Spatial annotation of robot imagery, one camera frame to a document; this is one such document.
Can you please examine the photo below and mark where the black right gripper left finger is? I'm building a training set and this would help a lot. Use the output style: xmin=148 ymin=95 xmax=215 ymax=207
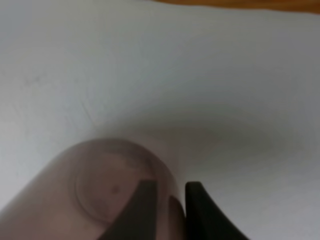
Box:
xmin=99 ymin=180 xmax=158 ymax=240

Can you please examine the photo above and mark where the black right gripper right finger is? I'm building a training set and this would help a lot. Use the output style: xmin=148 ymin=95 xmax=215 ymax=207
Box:
xmin=185 ymin=181 xmax=249 ymax=240

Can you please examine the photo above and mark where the light orange wicker basket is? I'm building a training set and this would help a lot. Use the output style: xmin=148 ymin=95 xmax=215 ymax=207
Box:
xmin=158 ymin=0 xmax=320 ymax=14

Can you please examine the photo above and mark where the translucent purple plastic cup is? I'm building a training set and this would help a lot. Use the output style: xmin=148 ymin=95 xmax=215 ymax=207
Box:
xmin=0 ymin=139 xmax=186 ymax=240

